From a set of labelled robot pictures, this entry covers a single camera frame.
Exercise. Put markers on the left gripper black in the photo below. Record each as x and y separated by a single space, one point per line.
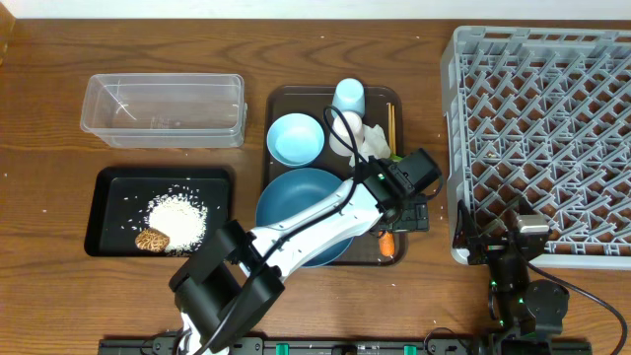
420 219

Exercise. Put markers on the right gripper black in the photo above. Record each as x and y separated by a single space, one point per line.
467 237

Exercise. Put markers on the orange carrot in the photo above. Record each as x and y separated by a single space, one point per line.
386 244

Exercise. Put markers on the dark blue plate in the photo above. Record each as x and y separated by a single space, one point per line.
292 193

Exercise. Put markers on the light blue bowl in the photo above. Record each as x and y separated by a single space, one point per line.
295 139

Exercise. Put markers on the pile of white rice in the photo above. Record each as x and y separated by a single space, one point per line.
177 212

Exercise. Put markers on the brown mushroom food scrap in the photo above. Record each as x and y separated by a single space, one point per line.
152 240

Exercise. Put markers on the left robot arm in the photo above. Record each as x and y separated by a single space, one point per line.
226 287

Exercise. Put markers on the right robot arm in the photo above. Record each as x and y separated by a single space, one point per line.
530 312

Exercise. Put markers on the grey dishwasher rack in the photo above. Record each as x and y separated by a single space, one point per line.
544 115

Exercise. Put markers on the crumpled white tissue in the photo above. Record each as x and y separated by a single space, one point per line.
374 143

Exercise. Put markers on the pink cup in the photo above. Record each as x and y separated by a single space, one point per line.
355 123

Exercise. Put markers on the light blue cup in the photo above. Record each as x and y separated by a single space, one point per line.
349 95

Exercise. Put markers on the clear plastic container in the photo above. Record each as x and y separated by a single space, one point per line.
166 110

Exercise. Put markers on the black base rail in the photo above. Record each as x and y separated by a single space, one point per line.
259 346

